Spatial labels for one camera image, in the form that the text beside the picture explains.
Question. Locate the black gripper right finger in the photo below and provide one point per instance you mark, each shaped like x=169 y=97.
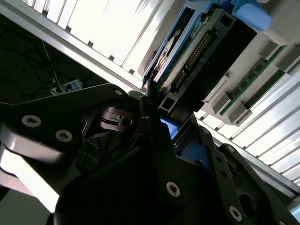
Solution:
x=245 y=173

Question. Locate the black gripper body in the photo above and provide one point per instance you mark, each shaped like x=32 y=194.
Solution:
x=112 y=199

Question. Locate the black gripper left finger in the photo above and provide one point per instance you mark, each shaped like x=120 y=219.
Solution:
x=58 y=110

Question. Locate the hard disk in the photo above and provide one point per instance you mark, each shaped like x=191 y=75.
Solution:
x=211 y=58

